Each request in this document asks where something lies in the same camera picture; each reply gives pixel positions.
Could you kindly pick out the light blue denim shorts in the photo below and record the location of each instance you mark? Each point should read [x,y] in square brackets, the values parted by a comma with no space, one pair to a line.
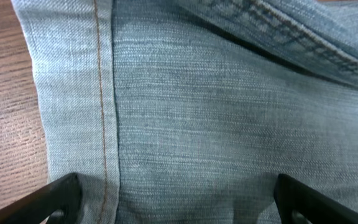
[186,111]

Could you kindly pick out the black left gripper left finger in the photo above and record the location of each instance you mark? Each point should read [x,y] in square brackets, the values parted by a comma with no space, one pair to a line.
[57,202]

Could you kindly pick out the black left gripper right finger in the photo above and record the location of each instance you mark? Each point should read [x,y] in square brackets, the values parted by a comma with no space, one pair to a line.
[299,203]

